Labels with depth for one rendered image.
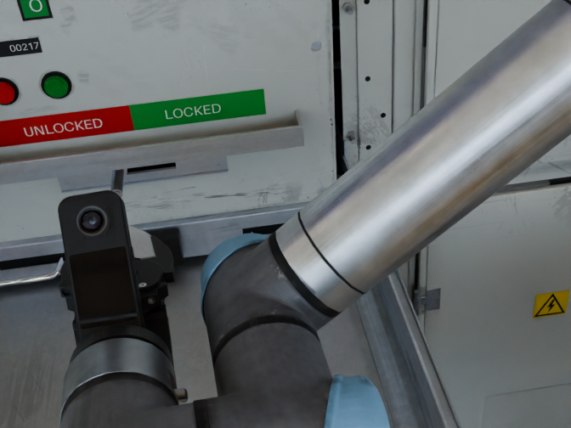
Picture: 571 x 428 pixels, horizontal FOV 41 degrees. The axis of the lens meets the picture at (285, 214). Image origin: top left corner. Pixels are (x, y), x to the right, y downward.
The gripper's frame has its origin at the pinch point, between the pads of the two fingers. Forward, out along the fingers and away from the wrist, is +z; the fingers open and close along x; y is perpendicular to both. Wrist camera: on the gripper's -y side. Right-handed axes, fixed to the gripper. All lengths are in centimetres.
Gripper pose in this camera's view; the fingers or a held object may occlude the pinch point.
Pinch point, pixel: (118, 227)
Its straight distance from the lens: 70.7
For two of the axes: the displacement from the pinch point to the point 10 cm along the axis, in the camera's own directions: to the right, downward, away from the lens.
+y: 0.5, 9.0, 4.3
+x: 9.8, -1.2, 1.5
